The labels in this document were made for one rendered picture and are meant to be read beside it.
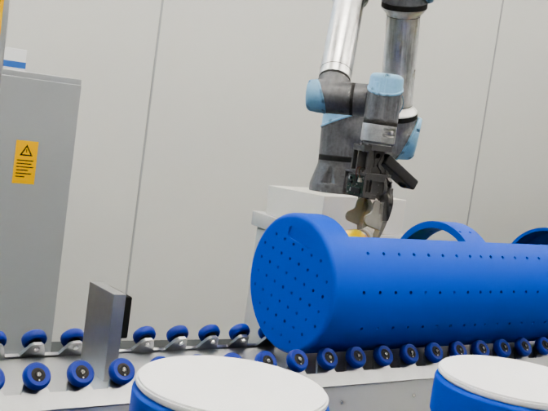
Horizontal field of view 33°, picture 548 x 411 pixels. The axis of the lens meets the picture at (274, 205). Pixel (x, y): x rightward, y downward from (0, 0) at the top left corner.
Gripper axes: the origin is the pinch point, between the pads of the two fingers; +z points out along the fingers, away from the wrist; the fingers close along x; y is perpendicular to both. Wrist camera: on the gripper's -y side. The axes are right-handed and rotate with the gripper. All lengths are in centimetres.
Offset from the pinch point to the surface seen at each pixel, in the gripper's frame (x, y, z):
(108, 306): 8, 66, 13
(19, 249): -149, 21, 33
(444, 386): 48, 23, 18
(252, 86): -263, -144, -37
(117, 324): 10, 65, 16
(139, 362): 0, 54, 26
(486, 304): 19.2, -19.1, 11.1
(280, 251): 0.5, 24.7, 4.2
